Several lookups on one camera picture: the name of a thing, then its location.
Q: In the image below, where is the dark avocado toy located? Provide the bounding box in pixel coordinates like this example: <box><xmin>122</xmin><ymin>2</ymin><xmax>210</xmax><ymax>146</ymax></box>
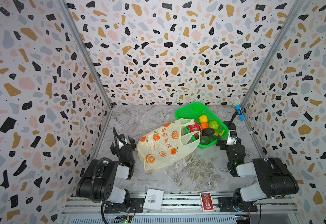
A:
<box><xmin>202</xmin><ymin>128</ymin><xmax>215</xmax><ymax>136</ymax></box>

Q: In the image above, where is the cream plastic bag orange print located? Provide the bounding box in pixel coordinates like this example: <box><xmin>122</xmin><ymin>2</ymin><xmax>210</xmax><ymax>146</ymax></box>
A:
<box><xmin>136</xmin><ymin>119</ymin><xmax>201</xmax><ymax>171</ymax></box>

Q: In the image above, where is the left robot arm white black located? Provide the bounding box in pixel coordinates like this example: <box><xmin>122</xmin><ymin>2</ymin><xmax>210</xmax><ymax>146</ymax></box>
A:
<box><xmin>76</xmin><ymin>134</ymin><xmax>136</xmax><ymax>212</ymax></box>

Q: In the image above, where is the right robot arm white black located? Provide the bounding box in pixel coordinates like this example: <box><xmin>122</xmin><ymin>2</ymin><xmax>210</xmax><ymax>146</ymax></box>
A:
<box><xmin>217</xmin><ymin>137</ymin><xmax>299</xmax><ymax>212</ymax></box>

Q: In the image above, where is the black microphone stand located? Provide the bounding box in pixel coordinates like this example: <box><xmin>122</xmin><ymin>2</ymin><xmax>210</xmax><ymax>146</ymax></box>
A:
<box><xmin>223</xmin><ymin>111</ymin><xmax>238</xmax><ymax>130</ymax></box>

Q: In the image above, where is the yellow toy banana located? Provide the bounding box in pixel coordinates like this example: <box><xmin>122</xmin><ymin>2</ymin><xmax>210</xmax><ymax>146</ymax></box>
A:
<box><xmin>215</xmin><ymin>129</ymin><xmax>225</xmax><ymax>137</ymax></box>

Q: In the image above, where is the dark green toy vegetable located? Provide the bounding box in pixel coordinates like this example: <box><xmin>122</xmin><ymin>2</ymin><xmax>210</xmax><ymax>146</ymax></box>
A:
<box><xmin>200</xmin><ymin>135</ymin><xmax>217</xmax><ymax>145</ymax></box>

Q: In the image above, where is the light green toy apple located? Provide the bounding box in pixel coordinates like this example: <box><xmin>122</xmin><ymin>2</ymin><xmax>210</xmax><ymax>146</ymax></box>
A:
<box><xmin>208</xmin><ymin>120</ymin><xmax>220</xmax><ymax>131</ymax></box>

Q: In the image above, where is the orange toy fruit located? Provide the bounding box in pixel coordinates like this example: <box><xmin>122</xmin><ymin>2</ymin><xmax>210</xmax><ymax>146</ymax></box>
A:
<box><xmin>200</xmin><ymin>122</ymin><xmax>209</xmax><ymax>130</ymax></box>

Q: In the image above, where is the red dragon fruit toy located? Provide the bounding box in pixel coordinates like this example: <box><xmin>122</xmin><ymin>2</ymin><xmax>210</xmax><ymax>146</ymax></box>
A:
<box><xmin>188</xmin><ymin>123</ymin><xmax>202</xmax><ymax>139</ymax></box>

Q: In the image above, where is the yellow toy fruit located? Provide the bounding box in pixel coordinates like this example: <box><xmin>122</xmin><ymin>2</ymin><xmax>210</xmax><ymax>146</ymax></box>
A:
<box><xmin>198</xmin><ymin>115</ymin><xmax>208</xmax><ymax>123</ymax></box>

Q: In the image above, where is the blue toy microphone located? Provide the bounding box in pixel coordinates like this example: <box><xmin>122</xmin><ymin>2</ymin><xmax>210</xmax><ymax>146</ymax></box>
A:
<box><xmin>232</xmin><ymin>97</ymin><xmax>244</xmax><ymax>121</ymax></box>

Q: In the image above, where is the red card pack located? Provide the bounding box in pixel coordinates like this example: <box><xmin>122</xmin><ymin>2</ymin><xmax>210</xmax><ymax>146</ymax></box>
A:
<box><xmin>199</xmin><ymin>192</ymin><xmax>215</xmax><ymax>212</ymax></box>

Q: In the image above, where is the white cardboard box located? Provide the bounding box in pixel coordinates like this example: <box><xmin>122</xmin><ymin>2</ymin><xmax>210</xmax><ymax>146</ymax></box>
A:
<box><xmin>143</xmin><ymin>189</ymin><xmax>164</xmax><ymax>212</ymax></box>

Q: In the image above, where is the green plastic basket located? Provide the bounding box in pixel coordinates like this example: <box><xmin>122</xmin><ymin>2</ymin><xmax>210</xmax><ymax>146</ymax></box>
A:
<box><xmin>175</xmin><ymin>103</ymin><xmax>229</xmax><ymax>148</ymax></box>

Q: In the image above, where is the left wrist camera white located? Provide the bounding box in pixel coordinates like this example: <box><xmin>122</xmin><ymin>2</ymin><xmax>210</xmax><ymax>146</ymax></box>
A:
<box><xmin>118</xmin><ymin>134</ymin><xmax>127</xmax><ymax>149</ymax></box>

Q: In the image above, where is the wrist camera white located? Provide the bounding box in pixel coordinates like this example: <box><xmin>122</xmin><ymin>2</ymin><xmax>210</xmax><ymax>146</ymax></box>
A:
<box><xmin>118</xmin><ymin>134</ymin><xmax>127</xmax><ymax>149</ymax></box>
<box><xmin>226</xmin><ymin>130</ymin><xmax>237</xmax><ymax>146</ymax></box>

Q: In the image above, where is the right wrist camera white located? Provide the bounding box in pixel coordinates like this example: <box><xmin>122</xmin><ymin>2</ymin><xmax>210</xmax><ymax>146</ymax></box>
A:
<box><xmin>226</xmin><ymin>130</ymin><xmax>237</xmax><ymax>146</ymax></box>

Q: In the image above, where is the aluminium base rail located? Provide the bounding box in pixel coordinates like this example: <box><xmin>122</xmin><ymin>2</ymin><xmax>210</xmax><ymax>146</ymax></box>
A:
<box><xmin>59</xmin><ymin>191</ymin><xmax>303</xmax><ymax>224</ymax></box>

